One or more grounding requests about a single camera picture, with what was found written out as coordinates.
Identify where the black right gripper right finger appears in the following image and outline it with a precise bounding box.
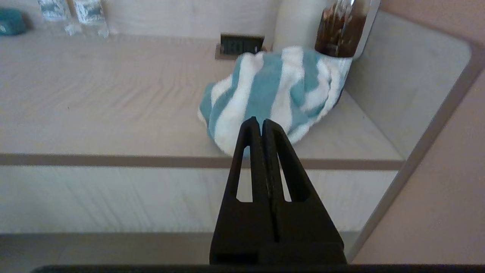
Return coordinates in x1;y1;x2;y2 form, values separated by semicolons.
261;119;347;265

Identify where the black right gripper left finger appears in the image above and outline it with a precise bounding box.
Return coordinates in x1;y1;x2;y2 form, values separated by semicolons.
210;117;275;265

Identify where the green white striped towel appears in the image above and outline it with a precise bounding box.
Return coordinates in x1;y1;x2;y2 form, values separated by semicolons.
197;46;354;158

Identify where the black pop-up power socket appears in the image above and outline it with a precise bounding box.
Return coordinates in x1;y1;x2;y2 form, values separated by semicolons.
214;33;266;60

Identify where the brown drink bottle white label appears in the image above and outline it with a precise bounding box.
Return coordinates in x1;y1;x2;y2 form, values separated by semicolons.
314;0;371;58

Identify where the white electric kettle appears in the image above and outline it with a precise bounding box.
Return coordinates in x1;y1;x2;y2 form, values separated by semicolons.
272;0;382;60

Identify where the clear water bottle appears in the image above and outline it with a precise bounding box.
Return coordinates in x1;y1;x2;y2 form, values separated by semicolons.
72;0;111;38
37;0;74;33

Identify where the small teal box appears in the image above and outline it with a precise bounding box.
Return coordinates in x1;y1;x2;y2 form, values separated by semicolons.
0;8;28;37

